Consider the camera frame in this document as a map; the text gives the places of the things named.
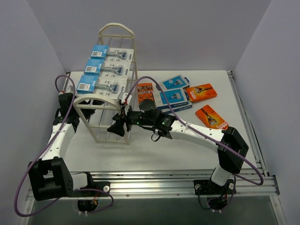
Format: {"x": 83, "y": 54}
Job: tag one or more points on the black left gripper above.
{"x": 82, "y": 106}

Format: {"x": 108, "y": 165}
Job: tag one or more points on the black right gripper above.
{"x": 127, "y": 121}

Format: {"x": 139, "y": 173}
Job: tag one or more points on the orange Gillette Fusion box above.
{"x": 145, "y": 91}

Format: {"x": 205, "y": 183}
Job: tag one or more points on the blue Gillette razor blister pack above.
{"x": 104, "y": 52}

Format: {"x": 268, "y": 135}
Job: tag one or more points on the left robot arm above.
{"x": 49, "y": 175}

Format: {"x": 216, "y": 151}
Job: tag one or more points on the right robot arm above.
{"x": 227, "y": 143}

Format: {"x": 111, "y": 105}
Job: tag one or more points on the cream metal-rod shelf rack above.
{"x": 115, "y": 35}

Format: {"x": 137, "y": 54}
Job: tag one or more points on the lower blue Harry's box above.
{"x": 175, "y": 97}

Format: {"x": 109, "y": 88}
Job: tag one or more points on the blue harry's box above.
{"x": 175, "y": 97}
{"x": 175, "y": 82}

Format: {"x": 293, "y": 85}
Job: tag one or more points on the upper blue Harry's box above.
{"x": 175, "y": 82}

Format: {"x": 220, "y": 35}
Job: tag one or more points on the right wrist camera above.
{"x": 124, "y": 100}

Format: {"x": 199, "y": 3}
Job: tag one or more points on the aluminium rail frame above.
{"x": 152, "y": 166}

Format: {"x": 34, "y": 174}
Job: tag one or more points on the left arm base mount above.
{"x": 104, "y": 186}

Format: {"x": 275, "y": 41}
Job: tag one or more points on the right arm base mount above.
{"x": 207, "y": 187}

